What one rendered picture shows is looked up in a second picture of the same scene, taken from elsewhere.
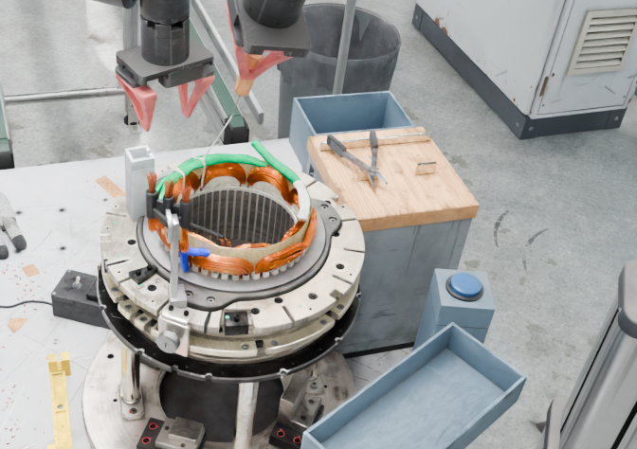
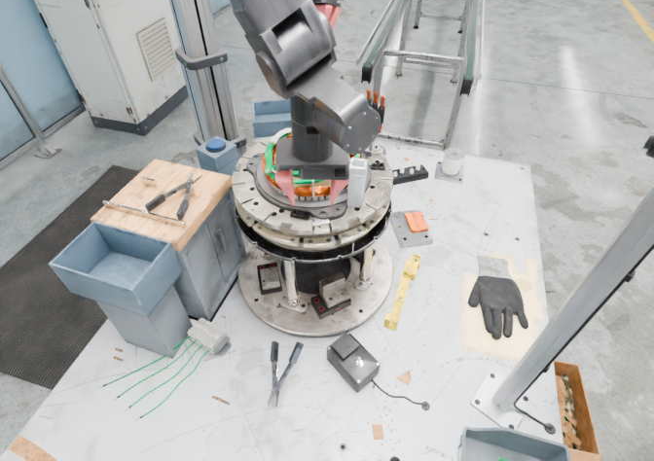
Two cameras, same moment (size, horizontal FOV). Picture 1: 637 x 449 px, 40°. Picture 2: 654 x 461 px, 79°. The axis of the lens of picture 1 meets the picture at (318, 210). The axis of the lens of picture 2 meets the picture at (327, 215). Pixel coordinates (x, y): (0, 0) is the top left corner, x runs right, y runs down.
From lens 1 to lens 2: 1.37 m
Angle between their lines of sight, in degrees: 89
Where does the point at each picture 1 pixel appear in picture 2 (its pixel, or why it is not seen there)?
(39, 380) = (404, 326)
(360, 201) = (212, 184)
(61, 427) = (403, 288)
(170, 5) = not seen: hidden behind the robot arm
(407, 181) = (168, 185)
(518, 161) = not seen: outside the picture
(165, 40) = not seen: hidden behind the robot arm
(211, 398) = (320, 270)
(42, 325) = (388, 369)
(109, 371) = (366, 301)
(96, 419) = (385, 278)
